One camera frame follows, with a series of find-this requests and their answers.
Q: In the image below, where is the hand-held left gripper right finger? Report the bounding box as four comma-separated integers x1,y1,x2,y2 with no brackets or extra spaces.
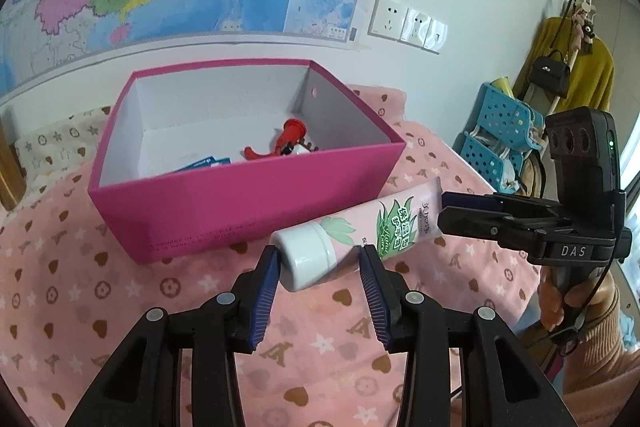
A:
357,244,563,427

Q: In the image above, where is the pink cardboard box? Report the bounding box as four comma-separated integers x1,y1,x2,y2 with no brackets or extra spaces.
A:
87,59,407,264

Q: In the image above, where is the white blue carton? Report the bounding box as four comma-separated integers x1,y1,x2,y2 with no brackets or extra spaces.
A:
172,154,233,172

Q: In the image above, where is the pink printed blanket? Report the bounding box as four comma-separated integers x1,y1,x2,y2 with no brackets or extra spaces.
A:
0,84,541,427

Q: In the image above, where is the black cable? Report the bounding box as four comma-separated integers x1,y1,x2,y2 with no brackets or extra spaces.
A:
450,242,621,400

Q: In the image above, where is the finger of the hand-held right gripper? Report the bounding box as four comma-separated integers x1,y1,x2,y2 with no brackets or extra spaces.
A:
442,193,561,215
439,206,556,248

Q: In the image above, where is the pink hand cream tube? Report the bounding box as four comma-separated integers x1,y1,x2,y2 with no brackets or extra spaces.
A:
270,177,443,293

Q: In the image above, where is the white wall socket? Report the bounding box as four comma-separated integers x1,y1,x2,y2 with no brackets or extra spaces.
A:
369,0,408,42
400,7,433,48

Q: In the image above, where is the yellow cup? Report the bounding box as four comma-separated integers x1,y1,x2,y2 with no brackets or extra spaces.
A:
489,77,515,100

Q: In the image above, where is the yellow coat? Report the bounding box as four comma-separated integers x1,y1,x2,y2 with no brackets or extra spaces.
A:
512,17,616,112

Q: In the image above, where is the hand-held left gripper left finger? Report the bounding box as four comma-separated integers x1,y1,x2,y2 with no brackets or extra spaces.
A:
65,244,281,427

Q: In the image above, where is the black handbag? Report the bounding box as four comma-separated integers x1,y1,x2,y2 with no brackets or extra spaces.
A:
529,49,572,98

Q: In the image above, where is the person's right forearm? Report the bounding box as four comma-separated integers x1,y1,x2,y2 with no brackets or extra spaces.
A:
517,277,631,427

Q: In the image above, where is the person's right hand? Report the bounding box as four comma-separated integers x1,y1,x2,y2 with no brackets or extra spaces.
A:
537,264,613,333

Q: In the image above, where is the red corkscrew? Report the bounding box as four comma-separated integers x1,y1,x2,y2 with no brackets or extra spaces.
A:
244,119,321,160

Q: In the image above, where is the blue perforated storage basket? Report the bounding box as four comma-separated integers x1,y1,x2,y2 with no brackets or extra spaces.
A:
459,132,523,190
470,82,546,152

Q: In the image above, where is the small plush toy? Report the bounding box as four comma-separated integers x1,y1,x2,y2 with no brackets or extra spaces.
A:
572,4,598,55

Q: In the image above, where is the white wall switch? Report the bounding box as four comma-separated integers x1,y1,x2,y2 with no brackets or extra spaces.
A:
424,19,449,54

